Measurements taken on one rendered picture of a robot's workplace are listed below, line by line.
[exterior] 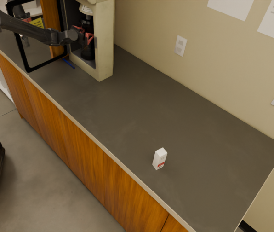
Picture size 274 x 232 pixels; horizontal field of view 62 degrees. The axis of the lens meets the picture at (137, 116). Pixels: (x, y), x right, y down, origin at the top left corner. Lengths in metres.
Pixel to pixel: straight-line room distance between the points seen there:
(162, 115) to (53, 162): 1.27
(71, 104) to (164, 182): 0.67
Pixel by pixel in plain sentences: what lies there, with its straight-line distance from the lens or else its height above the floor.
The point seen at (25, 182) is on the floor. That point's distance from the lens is 2.20.
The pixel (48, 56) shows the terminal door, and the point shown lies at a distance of 1.55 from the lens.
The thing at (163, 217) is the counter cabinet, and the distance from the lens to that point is 1.17.
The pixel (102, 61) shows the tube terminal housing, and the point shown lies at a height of 1.07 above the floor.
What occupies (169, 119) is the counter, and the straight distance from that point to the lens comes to 1.26.
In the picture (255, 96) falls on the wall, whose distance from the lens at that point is 1.37.
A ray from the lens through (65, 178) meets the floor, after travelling 2.13.
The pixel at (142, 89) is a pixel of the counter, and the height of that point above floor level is 0.94.
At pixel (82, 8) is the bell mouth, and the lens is 1.38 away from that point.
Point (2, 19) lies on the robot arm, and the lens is 1.08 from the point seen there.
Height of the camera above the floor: 1.83
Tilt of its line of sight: 45 degrees down
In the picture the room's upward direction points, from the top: 7 degrees clockwise
